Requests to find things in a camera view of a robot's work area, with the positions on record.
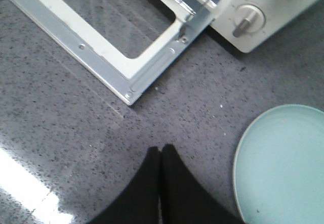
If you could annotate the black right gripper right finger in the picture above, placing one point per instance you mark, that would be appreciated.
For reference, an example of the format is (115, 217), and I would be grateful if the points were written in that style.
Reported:
(183, 199)

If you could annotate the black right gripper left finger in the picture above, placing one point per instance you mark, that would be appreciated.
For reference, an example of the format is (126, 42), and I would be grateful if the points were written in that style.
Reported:
(138, 202)

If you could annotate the glass oven door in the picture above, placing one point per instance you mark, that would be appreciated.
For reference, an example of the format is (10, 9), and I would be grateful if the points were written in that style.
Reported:
(127, 78)

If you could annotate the lower oven control knob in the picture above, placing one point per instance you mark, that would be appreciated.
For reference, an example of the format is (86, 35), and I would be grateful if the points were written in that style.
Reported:
(248, 19)

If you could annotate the white Toshiba toaster oven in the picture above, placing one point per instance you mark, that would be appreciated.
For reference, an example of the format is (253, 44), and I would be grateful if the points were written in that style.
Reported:
(278, 13)

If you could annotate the light green round plate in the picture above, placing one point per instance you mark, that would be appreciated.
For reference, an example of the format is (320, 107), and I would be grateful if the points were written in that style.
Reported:
(278, 167)

